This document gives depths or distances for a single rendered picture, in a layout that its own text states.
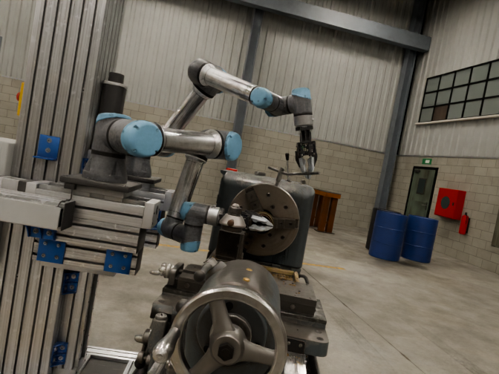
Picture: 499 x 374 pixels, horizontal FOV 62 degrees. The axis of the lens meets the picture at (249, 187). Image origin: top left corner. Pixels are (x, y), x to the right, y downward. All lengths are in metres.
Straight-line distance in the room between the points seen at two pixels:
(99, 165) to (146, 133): 0.21
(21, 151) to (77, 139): 0.21
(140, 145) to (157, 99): 10.58
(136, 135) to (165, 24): 11.06
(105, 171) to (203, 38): 10.96
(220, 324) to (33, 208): 0.99
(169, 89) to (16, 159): 10.31
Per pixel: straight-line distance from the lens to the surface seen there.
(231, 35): 12.42
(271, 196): 1.78
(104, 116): 1.49
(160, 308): 1.15
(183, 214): 1.63
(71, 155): 1.71
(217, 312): 0.53
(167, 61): 12.13
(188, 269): 1.25
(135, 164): 1.95
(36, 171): 1.75
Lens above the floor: 1.30
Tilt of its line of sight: 3 degrees down
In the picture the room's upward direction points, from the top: 10 degrees clockwise
